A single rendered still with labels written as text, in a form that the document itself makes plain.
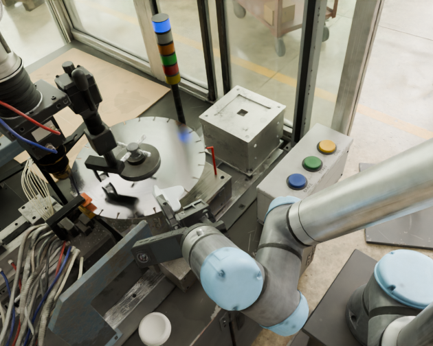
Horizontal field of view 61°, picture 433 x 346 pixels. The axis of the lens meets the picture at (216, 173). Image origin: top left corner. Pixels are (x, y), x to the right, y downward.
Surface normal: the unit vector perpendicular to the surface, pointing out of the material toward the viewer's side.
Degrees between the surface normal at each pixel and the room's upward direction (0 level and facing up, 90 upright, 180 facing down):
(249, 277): 57
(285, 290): 44
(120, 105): 0
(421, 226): 0
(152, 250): 61
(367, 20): 90
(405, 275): 7
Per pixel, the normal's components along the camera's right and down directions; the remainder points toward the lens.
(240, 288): 0.35, 0.17
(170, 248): -0.17, 0.35
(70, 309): 0.76, 0.45
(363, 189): -0.84, -0.18
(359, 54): -0.65, 0.62
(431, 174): -0.72, 0.24
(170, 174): -0.09, -0.65
